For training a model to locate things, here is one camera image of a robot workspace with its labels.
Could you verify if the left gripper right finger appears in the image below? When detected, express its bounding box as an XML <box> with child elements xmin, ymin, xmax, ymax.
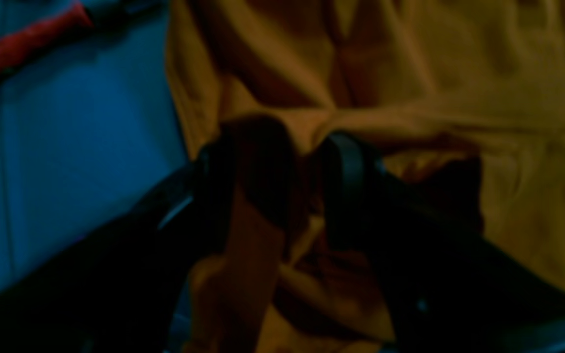
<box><xmin>320</xmin><ymin>133</ymin><xmax>565</xmax><ymax>353</ymax></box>

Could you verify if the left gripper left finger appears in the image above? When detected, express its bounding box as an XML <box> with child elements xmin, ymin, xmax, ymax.
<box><xmin>0</xmin><ymin>115</ymin><xmax>298</xmax><ymax>353</ymax></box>

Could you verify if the orange t-shirt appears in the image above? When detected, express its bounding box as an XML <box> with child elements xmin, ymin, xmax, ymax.
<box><xmin>166</xmin><ymin>0</ymin><xmax>565</xmax><ymax>353</ymax></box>

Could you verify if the blue table cloth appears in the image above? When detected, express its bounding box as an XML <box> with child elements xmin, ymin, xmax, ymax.
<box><xmin>0</xmin><ymin>0</ymin><xmax>186</xmax><ymax>291</ymax></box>

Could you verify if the red handled screwdriver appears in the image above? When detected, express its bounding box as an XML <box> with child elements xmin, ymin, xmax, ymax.
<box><xmin>0</xmin><ymin>0</ymin><xmax>166</xmax><ymax>82</ymax></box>

